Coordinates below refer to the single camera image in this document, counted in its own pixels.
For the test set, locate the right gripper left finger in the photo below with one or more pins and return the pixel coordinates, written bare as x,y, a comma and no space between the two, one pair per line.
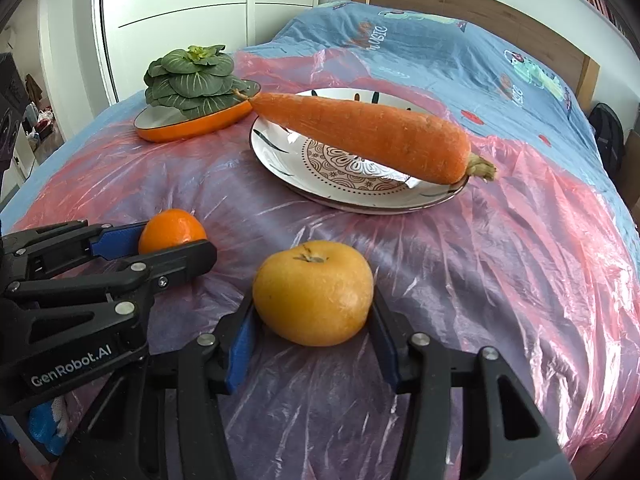
162,414

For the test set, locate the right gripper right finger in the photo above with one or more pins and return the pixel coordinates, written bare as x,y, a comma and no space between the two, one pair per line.
504,435

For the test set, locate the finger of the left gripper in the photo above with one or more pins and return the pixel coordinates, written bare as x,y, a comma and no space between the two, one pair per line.
81,295
46,251

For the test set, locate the orange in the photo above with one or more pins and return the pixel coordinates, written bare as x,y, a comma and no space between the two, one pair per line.
170,228

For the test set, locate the yellow apple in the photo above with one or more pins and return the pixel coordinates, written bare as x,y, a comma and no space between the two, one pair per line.
317,294

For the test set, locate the orange dish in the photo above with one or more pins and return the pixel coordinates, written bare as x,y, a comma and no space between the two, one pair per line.
170,117

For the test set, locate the pink plastic sheet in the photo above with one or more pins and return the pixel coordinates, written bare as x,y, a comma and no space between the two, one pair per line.
541,263

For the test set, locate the white patterned plate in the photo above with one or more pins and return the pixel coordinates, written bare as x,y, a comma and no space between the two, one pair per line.
339,179

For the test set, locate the green bok choy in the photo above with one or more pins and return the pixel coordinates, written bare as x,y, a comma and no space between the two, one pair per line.
197,81

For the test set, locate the large carrot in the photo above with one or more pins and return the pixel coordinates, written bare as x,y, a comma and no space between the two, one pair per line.
422,146

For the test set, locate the white wardrobe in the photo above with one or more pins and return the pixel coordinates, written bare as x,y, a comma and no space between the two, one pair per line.
132,33

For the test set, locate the blue patterned bed cover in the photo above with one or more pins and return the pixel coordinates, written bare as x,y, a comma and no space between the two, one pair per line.
450,55

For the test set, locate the black backpack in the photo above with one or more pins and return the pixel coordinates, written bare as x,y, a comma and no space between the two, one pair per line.
609,136

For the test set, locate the wooden headboard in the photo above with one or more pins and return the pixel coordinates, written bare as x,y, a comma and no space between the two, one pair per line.
576,68

